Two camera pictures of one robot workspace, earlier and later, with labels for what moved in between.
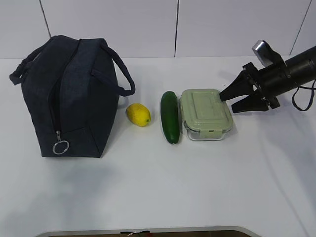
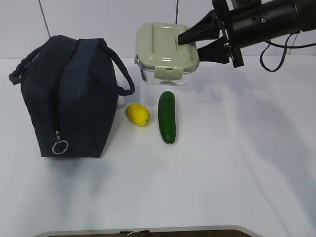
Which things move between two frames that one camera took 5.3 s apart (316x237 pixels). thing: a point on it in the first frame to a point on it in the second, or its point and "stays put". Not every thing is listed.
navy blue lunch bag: x=72 y=87 stays put
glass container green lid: x=203 y=111 to x=160 y=58
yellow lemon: x=138 y=114 stays put
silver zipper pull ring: x=59 y=137 stays put
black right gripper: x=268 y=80 to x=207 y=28
